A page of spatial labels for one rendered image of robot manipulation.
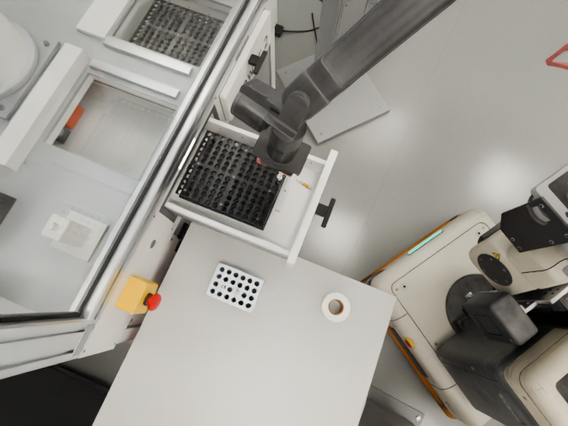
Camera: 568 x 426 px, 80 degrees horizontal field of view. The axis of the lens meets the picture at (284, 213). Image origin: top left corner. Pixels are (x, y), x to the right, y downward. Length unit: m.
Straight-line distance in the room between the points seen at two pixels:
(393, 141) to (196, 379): 1.52
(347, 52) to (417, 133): 1.57
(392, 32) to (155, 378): 0.86
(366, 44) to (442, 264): 1.18
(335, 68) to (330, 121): 1.41
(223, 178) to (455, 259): 1.06
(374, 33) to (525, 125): 1.92
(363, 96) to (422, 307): 1.15
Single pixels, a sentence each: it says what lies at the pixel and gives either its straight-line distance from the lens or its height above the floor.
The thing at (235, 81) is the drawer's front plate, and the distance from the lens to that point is 0.91.
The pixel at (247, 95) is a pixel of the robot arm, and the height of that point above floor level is 1.18.
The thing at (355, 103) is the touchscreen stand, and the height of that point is 0.04.
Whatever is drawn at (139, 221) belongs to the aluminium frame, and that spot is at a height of 0.99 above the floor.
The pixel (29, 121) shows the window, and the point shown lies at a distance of 0.49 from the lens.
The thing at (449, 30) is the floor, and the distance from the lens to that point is 2.51.
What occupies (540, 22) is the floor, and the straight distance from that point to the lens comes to 2.83.
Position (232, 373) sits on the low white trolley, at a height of 0.76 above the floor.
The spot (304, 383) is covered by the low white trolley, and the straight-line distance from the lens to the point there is 0.91.
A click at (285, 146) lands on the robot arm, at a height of 1.14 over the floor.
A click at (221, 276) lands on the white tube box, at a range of 0.87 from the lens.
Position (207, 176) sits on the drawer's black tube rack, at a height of 0.90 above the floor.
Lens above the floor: 1.65
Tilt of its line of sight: 75 degrees down
